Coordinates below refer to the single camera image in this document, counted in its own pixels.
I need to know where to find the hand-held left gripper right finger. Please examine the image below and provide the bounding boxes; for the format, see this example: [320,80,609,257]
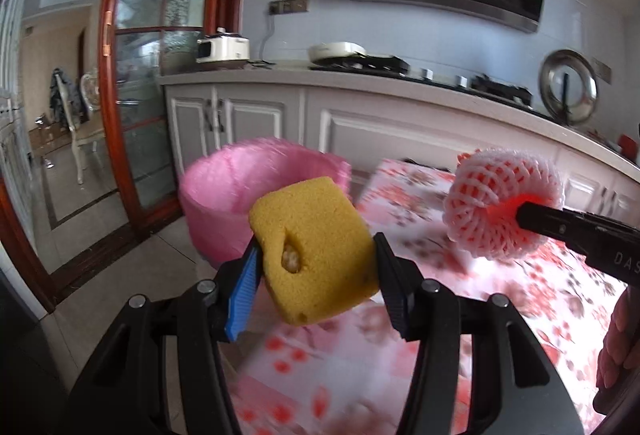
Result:
[372,232,583,435]

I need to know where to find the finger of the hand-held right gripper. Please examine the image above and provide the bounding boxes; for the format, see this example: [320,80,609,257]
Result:
[515,202,601,256]

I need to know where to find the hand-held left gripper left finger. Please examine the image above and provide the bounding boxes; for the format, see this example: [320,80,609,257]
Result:
[65,240,259,435]

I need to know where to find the yellow sponge with hole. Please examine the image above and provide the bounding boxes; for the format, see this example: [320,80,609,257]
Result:
[248,176,377,327]

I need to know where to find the trash bin with pink bag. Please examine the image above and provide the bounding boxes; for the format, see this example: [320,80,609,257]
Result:
[178,138,352,266]

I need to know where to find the person's right hand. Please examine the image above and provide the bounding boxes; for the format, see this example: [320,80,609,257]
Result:
[595,287,640,391]

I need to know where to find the pink floral tablecloth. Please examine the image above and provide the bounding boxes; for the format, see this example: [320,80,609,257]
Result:
[230,158,631,435]

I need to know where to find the black lid stand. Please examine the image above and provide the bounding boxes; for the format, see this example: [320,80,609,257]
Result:
[557,72,576,126]

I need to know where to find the steel pot lid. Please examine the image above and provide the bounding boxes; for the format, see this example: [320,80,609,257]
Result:
[538,49,598,123]

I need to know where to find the white lower kitchen cabinets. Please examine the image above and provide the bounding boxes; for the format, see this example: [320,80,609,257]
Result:
[162,82,640,226]

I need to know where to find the black gas stove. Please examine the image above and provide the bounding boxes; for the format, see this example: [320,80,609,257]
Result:
[310,55,536,108]

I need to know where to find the wooden glass sliding door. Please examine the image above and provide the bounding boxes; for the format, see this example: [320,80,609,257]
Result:
[97,0,246,238]

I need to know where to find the white ornate dining chair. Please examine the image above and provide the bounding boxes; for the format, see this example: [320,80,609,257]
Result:
[70,72,108,186]

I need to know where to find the white rice cooker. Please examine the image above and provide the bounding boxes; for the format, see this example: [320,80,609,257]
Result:
[196,29,251,65]

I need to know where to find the white frying pan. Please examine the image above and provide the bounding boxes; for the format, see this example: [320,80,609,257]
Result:
[307,42,368,62]

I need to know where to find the dark patterned jacket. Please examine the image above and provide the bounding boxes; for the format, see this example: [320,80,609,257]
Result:
[49,68,82,126]

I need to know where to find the white panelled wardrobe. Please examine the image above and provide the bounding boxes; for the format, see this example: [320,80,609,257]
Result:
[0,0,37,196]

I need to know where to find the black power cable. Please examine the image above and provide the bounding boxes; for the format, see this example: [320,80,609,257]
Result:
[252,14,276,65]

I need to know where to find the brass wall outlet strip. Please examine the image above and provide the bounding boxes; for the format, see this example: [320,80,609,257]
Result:
[269,0,309,14]

